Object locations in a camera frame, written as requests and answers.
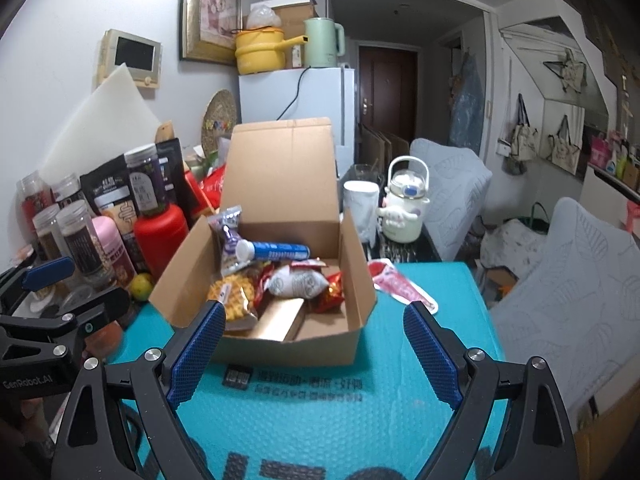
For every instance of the white kettle bottle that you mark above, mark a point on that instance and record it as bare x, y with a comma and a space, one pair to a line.
405, 205

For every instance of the jar with dark label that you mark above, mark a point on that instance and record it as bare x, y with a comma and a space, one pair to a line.
82, 240

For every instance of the yellow lemon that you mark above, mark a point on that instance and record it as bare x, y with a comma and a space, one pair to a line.
141, 286

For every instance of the white printed cloth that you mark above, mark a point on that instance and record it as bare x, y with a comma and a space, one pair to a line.
515, 250

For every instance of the green electric kettle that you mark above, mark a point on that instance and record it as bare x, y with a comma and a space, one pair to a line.
322, 42

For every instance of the jar with pale label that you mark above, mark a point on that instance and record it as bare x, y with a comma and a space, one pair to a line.
145, 180

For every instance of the red bottle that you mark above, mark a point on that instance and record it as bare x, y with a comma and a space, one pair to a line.
160, 245

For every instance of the large red snack packet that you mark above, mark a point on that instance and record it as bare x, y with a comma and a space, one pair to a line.
261, 285

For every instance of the row of shelf bottles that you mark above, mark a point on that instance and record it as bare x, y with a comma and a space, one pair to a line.
617, 160

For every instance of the black printed pouch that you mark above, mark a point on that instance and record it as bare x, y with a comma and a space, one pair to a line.
112, 185

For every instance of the white printed bread packet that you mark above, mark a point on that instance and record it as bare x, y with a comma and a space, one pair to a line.
295, 282

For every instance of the floor cardboard box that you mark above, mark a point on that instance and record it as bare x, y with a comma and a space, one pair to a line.
610, 420

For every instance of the small clear jar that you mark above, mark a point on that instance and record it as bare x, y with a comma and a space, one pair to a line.
67, 190

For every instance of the black low table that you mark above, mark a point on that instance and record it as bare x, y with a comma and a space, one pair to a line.
400, 252

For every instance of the jar with brown label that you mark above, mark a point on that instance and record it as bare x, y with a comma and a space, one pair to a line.
45, 235

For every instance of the brown cardboard box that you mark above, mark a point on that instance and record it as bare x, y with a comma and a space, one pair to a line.
280, 170

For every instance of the yellow pot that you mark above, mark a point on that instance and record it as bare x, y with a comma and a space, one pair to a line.
260, 52

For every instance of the clear plastic bag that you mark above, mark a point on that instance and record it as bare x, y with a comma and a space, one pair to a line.
262, 16

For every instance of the brown carton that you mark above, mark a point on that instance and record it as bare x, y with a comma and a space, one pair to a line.
295, 15

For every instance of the clear waffle packet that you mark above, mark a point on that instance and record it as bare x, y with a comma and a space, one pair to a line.
232, 297

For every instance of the flat cardboard stack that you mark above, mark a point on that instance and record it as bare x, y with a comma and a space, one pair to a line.
380, 145

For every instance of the person's left hand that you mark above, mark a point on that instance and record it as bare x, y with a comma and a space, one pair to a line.
32, 417

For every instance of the pink flat packet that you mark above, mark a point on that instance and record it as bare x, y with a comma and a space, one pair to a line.
400, 285

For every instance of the white fridge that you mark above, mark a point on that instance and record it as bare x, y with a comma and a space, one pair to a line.
265, 95

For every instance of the red white sachet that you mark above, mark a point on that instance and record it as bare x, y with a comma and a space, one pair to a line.
307, 262

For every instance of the woven round plate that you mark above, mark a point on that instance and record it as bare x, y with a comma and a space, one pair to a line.
220, 115

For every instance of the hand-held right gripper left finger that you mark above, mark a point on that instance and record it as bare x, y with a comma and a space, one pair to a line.
200, 355

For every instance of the star shaped wall decoration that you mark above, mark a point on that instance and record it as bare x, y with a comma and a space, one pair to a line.
570, 72

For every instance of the canvas tote bag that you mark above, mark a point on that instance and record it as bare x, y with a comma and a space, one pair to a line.
522, 135
565, 147

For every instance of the blue hanging plastic cover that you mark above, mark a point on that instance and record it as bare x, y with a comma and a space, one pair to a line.
467, 105

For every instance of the purple white snack packet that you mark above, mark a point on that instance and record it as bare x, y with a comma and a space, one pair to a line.
227, 235

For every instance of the white foam board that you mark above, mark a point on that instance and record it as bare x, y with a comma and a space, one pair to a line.
110, 115

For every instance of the small red snack packet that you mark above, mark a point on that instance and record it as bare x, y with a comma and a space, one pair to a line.
332, 295

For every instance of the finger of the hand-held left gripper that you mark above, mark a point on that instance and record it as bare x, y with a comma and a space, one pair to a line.
100, 305
47, 270

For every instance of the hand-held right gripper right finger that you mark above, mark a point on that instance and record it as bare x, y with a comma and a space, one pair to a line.
432, 355

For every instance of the blue white tube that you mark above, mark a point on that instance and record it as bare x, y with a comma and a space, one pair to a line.
280, 250

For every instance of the gold framed picture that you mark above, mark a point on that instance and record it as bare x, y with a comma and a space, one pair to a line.
212, 5

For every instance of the slim beige box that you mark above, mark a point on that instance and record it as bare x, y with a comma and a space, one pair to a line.
277, 320

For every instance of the red packets behind box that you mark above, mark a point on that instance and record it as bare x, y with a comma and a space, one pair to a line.
210, 185

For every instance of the pink bottle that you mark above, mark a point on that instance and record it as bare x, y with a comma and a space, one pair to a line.
112, 250

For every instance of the jar with red label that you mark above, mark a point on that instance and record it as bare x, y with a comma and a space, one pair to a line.
35, 195

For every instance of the dark brown door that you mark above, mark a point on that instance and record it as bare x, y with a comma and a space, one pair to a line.
387, 90

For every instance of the grey covered chair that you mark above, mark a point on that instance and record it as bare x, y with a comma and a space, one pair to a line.
450, 185
565, 300

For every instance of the white mug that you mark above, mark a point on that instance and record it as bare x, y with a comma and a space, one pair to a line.
360, 205

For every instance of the cream wall intercom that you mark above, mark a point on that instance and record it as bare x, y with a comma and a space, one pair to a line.
132, 55

